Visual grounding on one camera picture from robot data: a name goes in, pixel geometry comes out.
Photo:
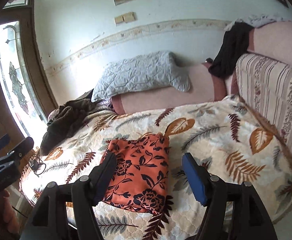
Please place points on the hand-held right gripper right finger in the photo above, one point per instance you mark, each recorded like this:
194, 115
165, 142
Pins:
194, 180

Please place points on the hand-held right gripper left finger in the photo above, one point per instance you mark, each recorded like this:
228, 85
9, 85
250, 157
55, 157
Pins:
103, 177

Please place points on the orange floral shirt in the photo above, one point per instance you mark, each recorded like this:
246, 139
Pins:
141, 170

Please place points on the person's left hand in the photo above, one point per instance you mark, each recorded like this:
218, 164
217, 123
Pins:
11, 212

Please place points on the leaf print blanket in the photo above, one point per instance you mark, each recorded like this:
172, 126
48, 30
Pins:
210, 135

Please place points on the brown fuzzy garment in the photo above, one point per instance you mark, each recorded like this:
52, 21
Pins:
63, 122

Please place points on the purple patterned cloth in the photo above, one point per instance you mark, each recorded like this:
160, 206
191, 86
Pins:
104, 105

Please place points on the wooden stained glass door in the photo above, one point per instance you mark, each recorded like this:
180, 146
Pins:
11, 75

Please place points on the pink sofa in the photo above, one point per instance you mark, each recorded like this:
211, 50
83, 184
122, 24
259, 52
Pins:
165, 97

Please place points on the grey quilted pillow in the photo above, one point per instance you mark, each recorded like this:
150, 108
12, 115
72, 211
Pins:
141, 75

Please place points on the striped floral sofa cushion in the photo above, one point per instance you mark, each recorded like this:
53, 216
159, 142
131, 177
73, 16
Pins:
273, 92

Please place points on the small dark object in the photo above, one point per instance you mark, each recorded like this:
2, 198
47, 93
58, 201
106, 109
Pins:
208, 61

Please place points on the black garment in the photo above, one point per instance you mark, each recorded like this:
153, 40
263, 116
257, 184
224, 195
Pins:
230, 50

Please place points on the white garment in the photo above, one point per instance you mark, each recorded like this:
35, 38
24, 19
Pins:
260, 20

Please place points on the beige light switch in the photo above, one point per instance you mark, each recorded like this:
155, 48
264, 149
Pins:
129, 17
119, 20

